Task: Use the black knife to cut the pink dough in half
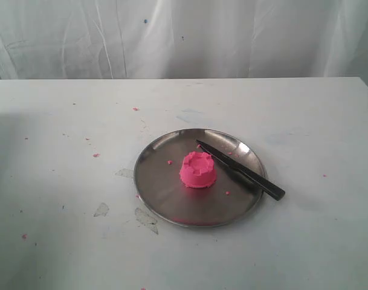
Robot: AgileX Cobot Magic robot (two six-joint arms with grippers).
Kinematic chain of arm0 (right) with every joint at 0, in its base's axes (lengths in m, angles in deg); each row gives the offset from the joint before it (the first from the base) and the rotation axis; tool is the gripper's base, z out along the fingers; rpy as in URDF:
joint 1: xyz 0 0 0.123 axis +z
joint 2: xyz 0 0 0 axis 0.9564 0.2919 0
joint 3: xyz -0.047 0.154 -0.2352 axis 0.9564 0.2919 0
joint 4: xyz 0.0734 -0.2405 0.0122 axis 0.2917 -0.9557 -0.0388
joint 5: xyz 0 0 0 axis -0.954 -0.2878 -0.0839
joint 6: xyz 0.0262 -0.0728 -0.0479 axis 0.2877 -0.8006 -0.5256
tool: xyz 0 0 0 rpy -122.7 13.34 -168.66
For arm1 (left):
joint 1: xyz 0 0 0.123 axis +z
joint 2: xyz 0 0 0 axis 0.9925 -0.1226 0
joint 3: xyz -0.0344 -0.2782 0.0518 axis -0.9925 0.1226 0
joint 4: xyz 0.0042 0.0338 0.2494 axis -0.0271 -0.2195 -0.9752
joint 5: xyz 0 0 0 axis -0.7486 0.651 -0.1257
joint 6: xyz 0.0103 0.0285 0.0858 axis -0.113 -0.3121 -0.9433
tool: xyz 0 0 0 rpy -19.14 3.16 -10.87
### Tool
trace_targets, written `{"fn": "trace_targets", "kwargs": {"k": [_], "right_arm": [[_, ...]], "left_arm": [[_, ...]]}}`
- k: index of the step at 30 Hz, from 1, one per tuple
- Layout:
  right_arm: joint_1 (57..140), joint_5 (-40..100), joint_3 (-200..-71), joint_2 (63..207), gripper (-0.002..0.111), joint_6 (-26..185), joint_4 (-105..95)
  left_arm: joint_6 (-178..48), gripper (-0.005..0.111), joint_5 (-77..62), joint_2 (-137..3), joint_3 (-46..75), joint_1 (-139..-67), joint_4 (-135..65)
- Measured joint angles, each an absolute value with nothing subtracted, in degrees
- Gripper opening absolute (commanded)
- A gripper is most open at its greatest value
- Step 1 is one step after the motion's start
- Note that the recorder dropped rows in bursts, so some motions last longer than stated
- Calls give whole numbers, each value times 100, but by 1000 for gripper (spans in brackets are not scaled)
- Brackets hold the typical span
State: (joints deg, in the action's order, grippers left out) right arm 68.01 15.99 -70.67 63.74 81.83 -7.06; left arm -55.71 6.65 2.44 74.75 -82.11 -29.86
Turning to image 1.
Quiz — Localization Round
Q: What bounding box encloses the pink clay lump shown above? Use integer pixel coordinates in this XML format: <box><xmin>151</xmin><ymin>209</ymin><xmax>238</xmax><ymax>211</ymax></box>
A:
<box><xmin>179</xmin><ymin>151</ymin><xmax>217</xmax><ymax>189</ymax></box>

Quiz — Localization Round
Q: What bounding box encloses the black knife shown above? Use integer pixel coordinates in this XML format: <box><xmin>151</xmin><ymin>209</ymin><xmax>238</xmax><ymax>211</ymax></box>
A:
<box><xmin>196</xmin><ymin>140</ymin><xmax>285</xmax><ymax>201</ymax></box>

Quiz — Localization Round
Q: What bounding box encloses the round steel plate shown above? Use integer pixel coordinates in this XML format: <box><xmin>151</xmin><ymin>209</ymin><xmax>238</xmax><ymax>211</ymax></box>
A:
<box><xmin>134</xmin><ymin>129</ymin><xmax>267</xmax><ymax>227</ymax></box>

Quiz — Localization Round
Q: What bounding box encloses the white backdrop sheet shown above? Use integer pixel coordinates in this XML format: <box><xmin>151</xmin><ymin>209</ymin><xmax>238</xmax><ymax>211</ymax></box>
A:
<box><xmin>0</xmin><ymin>1</ymin><xmax>368</xmax><ymax>81</ymax></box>

